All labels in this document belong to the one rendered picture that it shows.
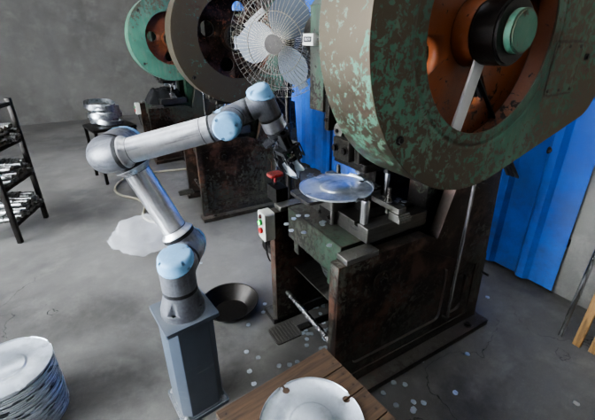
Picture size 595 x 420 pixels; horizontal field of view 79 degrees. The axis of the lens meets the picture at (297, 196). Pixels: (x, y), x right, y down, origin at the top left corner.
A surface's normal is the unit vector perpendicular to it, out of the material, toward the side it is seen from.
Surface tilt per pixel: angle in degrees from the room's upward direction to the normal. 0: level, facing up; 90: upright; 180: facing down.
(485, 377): 0
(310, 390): 0
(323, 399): 0
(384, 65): 90
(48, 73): 90
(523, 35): 90
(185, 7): 90
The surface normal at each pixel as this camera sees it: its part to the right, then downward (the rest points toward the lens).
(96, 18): 0.50, 0.34
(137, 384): 0.00, -0.91
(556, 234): -0.86, 0.21
